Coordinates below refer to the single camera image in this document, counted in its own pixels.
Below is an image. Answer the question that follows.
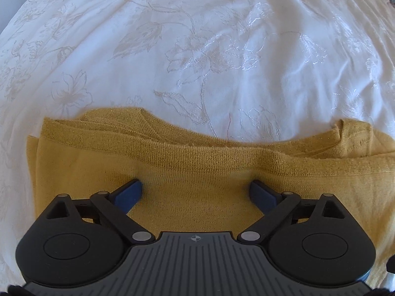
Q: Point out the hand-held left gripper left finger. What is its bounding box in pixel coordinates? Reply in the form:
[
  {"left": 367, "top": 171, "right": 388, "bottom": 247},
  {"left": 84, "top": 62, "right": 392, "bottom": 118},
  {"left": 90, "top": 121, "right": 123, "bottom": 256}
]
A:
[{"left": 45, "top": 179, "right": 156, "bottom": 243}]

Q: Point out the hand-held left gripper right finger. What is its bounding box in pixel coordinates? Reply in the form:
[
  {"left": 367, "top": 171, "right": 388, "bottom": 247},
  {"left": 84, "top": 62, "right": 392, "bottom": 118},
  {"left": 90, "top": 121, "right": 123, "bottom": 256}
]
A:
[{"left": 237, "top": 180, "right": 344, "bottom": 243}]

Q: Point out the yellow knit sweater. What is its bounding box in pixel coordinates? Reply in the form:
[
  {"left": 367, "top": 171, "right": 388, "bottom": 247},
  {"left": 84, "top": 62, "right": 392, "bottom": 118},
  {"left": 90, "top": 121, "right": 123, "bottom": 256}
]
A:
[{"left": 26, "top": 107, "right": 395, "bottom": 288}]

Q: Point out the white embroidered bedspread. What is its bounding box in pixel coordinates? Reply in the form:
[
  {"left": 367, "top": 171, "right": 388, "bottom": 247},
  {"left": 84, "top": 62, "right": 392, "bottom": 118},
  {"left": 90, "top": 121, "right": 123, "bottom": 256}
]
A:
[{"left": 0, "top": 0, "right": 395, "bottom": 287}]

